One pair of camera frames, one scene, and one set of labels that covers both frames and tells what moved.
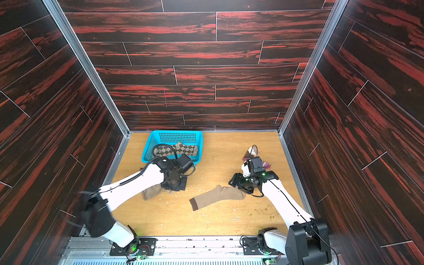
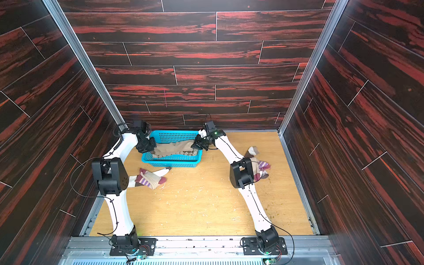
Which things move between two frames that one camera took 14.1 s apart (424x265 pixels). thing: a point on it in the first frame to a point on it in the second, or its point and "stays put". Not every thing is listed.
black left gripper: [181, 189] to [152, 148]
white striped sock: [265, 165] to [252, 151]
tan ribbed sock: [221, 193] to [173, 147]
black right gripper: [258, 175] to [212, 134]
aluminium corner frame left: [97, 85] stays put
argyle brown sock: [175, 149] stays put
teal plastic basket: [169, 143] stays put
